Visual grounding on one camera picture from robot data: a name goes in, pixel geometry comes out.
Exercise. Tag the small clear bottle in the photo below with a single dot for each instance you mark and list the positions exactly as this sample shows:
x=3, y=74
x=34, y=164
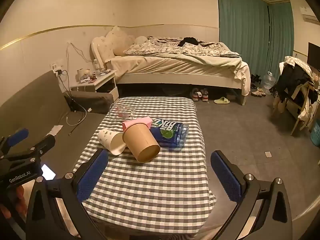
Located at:
x=95, y=65

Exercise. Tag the white floor card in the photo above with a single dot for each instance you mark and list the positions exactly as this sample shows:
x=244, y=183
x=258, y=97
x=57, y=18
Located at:
x=268, y=154

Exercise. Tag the white roll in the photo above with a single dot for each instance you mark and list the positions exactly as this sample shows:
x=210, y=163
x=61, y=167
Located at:
x=80, y=74

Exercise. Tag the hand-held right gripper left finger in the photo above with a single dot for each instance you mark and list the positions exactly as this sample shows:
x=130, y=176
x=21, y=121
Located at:
x=91, y=177

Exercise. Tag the narrow teal curtain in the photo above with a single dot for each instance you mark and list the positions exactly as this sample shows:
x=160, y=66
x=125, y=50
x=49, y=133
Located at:
x=281, y=37

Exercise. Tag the wide teal curtain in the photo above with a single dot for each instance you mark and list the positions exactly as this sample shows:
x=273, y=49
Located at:
x=242, y=30

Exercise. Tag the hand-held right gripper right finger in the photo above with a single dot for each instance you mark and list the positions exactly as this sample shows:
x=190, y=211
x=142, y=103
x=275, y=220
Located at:
x=226, y=177

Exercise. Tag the black television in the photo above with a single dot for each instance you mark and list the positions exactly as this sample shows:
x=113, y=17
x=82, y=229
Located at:
x=314, y=56

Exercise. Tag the black jacket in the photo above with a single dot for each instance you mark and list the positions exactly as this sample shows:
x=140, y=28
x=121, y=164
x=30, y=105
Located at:
x=290, y=80

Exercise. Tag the green slipper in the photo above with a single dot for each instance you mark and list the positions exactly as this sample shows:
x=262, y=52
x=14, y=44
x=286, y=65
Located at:
x=222, y=100

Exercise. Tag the blue laundry basket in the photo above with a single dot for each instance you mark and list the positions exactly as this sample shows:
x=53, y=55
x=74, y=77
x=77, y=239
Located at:
x=316, y=132

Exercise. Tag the grey sneaker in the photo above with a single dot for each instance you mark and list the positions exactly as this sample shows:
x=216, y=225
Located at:
x=195, y=94
x=204, y=95

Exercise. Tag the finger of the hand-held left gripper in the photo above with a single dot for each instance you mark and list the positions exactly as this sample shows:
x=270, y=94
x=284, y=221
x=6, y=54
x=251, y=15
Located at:
x=17, y=136
x=46, y=143

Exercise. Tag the small white pillow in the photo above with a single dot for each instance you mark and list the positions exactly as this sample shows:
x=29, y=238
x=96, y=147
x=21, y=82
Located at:
x=140, y=40

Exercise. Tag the pink tissue pack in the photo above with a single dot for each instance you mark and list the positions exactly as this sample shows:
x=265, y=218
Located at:
x=140, y=121

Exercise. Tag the clear plastic container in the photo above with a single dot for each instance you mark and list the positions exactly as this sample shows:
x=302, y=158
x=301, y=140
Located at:
x=120, y=112

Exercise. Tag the white air conditioner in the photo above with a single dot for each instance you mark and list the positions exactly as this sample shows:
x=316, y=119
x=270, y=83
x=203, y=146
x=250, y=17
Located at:
x=308, y=13

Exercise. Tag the floral blanket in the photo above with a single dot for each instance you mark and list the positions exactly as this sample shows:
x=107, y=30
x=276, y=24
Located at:
x=162, y=47

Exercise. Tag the black clothing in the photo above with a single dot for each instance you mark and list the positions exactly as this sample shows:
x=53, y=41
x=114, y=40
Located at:
x=190, y=41

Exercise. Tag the beige shoes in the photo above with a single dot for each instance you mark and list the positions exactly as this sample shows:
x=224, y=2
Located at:
x=258, y=92

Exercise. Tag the wooden chair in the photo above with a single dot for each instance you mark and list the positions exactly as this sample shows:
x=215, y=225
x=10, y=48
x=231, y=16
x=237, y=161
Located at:
x=302, y=97

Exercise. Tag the large cream pillow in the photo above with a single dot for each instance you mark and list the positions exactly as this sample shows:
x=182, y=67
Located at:
x=118, y=40

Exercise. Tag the white paper sheet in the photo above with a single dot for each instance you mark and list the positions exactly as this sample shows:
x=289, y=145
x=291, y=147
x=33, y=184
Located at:
x=56, y=130

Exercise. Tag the wall power socket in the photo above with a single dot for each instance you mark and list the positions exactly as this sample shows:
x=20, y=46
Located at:
x=57, y=66

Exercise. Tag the brown paper cup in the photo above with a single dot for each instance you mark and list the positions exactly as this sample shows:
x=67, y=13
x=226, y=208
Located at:
x=140, y=140

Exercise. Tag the grey checked tablecloth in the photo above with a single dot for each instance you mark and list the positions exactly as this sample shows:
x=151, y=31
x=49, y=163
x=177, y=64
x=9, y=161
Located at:
x=150, y=185

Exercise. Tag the cream bed sheet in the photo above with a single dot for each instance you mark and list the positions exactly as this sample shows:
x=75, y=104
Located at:
x=175, y=63

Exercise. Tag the beige bag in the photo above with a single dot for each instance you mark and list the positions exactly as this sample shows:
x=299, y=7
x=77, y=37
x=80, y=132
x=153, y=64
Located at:
x=278, y=105

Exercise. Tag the plaid cloth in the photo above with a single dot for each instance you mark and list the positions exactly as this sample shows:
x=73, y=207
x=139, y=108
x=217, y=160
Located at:
x=300, y=63

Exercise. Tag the white paper cup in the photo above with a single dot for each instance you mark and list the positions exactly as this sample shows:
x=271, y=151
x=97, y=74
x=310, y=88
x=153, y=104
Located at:
x=110, y=140

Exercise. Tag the large water jug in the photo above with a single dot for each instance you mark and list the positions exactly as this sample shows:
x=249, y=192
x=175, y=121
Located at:
x=268, y=82

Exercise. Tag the blue label water bottle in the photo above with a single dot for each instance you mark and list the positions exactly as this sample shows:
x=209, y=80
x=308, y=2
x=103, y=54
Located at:
x=170, y=132

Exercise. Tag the person's left hand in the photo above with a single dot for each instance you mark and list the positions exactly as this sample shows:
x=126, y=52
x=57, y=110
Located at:
x=20, y=200

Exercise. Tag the dark shoes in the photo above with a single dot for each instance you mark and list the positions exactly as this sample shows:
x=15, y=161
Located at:
x=256, y=80

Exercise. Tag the white nightstand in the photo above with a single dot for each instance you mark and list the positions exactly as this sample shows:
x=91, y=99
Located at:
x=100, y=83

